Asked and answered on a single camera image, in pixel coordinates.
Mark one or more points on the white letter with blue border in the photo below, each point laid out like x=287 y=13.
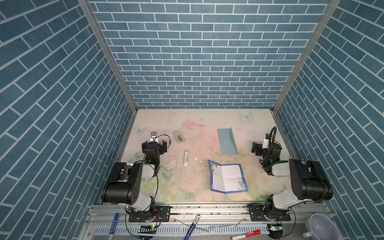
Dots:
x=227 y=178

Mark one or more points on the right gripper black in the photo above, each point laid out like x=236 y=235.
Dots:
x=257 y=148

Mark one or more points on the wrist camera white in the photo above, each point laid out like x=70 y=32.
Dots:
x=154 y=137
x=266 y=141

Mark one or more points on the white glue stick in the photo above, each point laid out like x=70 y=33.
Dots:
x=186 y=158

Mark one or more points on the red marker pen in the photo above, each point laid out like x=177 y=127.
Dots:
x=246 y=235

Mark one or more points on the blue marker pen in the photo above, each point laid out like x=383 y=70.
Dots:
x=192 y=227
x=113 y=227

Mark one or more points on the teal envelope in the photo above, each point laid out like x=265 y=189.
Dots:
x=227 y=142

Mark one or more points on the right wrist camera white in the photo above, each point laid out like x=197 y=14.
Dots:
x=266 y=141

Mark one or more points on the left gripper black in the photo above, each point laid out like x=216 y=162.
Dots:
x=163 y=147

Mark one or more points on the white cup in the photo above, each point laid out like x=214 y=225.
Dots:
x=320 y=227

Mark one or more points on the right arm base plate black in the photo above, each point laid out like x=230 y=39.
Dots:
x=260 y=213

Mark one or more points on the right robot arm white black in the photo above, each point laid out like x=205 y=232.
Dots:
x=309 y=183

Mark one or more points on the aluminium mounting rail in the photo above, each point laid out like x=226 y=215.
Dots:
x=211 y=213

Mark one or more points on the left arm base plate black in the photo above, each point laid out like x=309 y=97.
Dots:
x=163 y=212

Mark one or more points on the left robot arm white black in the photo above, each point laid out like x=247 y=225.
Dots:
x=123 y=185

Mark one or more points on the blue marker pen left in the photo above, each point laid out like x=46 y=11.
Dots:
x=113 y=227

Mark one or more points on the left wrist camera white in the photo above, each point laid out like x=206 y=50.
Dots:
x=154 y=137

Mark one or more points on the blue marker pen centre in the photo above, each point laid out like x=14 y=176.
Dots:
x=192 y=227

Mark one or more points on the white slotted cable duct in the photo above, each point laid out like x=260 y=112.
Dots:
x=200 y=230

